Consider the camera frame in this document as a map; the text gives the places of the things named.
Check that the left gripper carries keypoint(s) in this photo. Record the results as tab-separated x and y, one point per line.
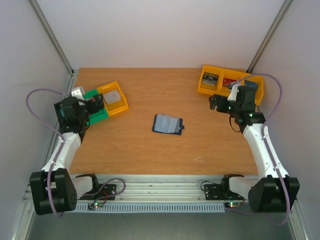
100	103

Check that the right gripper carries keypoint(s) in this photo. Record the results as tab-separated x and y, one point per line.
218	105

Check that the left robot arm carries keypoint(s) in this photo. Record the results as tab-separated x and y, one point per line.
53	190

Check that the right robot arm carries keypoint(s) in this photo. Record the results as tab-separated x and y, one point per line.
252	125

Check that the white card stack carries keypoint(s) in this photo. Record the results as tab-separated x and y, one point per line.
112	97

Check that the red card stack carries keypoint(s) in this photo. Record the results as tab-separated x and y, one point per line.
227	81

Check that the black card stack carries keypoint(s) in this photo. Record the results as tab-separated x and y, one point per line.
210	79

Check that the blue card stack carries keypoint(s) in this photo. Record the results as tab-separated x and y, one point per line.
251	84

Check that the teal card stack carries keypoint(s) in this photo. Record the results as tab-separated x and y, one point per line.
62	112

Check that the yellow bin far left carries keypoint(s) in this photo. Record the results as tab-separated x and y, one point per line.
206	89

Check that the yellow bin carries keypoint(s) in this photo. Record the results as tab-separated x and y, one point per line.
229	76
118	107
256	82
206	89

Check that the green bin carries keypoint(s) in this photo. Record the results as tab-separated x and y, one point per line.
100	115

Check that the yellow bin left side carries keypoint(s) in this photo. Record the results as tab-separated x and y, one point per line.
118	107

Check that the yellow bin middle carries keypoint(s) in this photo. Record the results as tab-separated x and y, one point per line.
229	76

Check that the yellow bin far right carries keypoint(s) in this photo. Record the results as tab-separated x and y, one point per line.
256	82

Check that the black bin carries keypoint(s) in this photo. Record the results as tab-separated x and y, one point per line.
60	119

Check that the right corner aluminium profile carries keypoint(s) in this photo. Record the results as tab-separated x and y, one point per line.
285	6

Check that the corner aluminium profile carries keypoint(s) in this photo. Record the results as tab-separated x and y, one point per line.
51	35
285	6

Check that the left corner aluminium profile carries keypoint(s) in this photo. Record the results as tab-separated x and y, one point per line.
51	35

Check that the right controller board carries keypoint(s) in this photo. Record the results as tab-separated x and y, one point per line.
232	205

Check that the controller board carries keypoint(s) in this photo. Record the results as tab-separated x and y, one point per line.
95	206
232	205

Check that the left controller board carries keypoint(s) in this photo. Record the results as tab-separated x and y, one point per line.
95	206

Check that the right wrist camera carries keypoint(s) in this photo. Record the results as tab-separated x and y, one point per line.
233	92

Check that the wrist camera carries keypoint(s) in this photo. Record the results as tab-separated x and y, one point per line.
78	92
233	92

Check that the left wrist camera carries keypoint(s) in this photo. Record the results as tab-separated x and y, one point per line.
78	92

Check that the aluminium rail base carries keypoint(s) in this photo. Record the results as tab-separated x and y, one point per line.
170	188

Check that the grey slotted cable duct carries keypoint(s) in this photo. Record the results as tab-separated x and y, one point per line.
132	208

